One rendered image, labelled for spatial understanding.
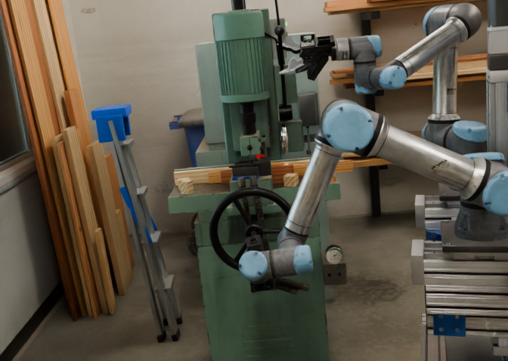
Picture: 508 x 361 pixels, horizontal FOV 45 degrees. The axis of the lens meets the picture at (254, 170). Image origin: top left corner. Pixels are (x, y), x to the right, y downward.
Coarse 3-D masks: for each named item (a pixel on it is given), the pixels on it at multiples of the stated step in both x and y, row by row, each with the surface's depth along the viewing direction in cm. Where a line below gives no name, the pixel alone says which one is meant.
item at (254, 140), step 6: (258, 132) 226; (240, 138) 218; (246, 138) 218; (252, 138) 218; (258, 138) 218; (240, 144) 219; (246, 144) 219; (252, 144) 219; (258, 144) 219; (246, 150) 219; (252, 150) 219; (258, 150) 219; (252, 156) 224
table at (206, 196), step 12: (300, 180) 217; (336, 180) 212; (180, 192) 218; (204, 192) 215; (216, 192) 213; (228, 192) 211; (276, 192) 210; (288, 192) 210; (336, 192) 210; (180, 204) 212; (192, 204) 212; (204, 204) 212; (216, 204) 212; (276, 204) 202; (228, 216) 203
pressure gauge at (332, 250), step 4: (328, 248) 209; (332, 248) 208; (336, 248) 208; (340, 248) 209; (328, 252) 208; (332, 252) 208; (336, 252) 208; (340, 252) 208; (328, 256) 209; (332, 256) 209; (336, 256) 208; (340, 256) 208; (328, 260) 209; (332, 260) 209; (336, 260) 209; (340, 260) 209; (332, 264) 212
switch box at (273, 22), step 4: (272, 20) 240; (276, 20) 240; (280, 20) 240; (284, 20) 240; (272, 24) 240; (276, 24) 240; (280, 24) 240; (284, 24) 240; (272, 28) 241; (284, 28) 240; (272, 32) 241; (284, 32) 241; (276, 36) 241; (284, 36) 241; (272, 40) 242; (284, 40) 242; (272, 44) 242; (272, 48) 242; (276, 48) 242; (272, 52) 243; (276, 52) 243; (284, 52) 243; (276, 56) 243; (284, 56) 243
